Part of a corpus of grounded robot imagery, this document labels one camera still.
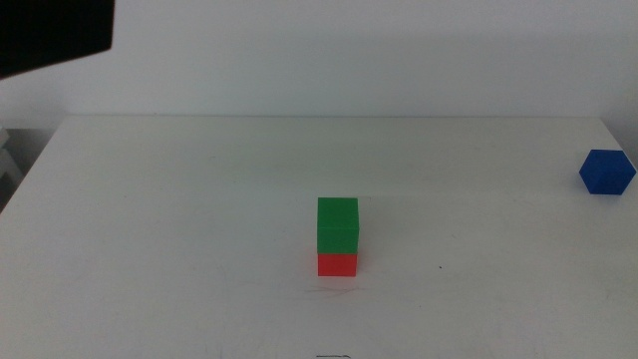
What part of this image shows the red cube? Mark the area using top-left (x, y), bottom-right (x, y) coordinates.
top-left (317, 252), bottom-right (359, 278)

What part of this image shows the blue cube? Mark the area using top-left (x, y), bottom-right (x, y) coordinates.
top-left (577, 149), bottom-right (638, 196)

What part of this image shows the green cube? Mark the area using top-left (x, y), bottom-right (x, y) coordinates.
top-left (316, 196), bottom-right (361, 255)

